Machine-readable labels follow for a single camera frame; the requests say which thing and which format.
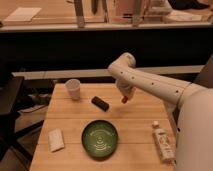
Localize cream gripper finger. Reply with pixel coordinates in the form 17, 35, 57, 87
126, 90, 135, 100

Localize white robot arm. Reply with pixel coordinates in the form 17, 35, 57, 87
108, 53, 213, 171

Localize white ceramic cup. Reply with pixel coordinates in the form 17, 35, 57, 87
65, 79, 80, 100

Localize black rectangular block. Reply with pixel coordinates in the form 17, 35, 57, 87
91, 96, 109, 111

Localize green bowl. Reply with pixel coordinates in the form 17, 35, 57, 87
81, 120, 118, 159

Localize white plastic bottle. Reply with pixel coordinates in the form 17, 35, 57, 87
152, 121, 175, 163

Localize black chair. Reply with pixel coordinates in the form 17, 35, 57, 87
0, 76, 44, 161

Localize white paper sheet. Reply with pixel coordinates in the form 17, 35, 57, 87
4, 7, 41, 22

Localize metal post right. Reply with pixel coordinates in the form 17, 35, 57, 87
132, 0, 142, 27

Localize metal post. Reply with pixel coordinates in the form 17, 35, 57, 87
74, 0, 85, 28
132, 0, 142, 27

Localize metal post left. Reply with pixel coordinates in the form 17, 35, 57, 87
74, 0, 85, 28

